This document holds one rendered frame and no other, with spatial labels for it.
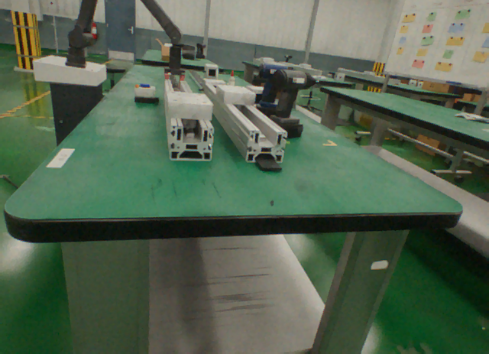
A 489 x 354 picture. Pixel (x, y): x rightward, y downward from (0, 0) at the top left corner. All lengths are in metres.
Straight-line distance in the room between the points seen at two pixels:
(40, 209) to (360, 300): 0.80
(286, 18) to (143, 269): 12.98
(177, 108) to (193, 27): 11.85
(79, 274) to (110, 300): 0.09
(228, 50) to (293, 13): 2.96
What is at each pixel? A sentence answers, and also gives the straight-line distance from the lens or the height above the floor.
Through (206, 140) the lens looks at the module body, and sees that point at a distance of 0.74.
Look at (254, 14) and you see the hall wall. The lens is 13.04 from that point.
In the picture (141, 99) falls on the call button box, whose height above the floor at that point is 0.80.
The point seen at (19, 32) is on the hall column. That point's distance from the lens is 7.86.
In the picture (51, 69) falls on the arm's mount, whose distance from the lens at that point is 1.74.
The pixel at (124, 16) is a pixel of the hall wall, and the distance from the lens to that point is 12.57.
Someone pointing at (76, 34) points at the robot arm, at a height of 1.00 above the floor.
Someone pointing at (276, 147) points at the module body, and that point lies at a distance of 0.79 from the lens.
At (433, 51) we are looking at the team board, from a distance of 4.18.
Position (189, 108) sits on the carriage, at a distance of 0.78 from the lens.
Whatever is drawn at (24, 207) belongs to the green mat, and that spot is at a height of 0.78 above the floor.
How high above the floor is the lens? 1.05
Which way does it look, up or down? 22 degrees down
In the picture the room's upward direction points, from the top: 8 degrees clockwise
